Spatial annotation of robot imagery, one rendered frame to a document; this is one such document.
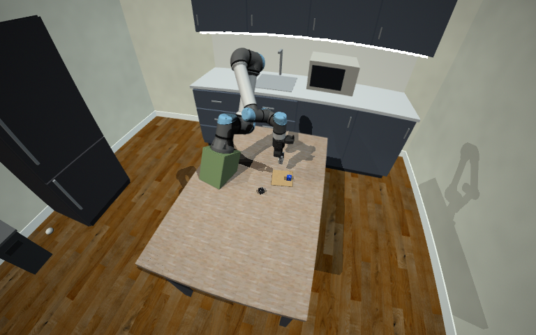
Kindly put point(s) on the tan flat mat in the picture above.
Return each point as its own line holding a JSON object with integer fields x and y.
{"x": 279, "y": 178}

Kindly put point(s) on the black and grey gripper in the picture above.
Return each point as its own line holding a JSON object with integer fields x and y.
{"x": 279, "y": 142}

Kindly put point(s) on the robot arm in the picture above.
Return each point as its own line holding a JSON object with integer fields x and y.
{"x": 230, "y": 124}

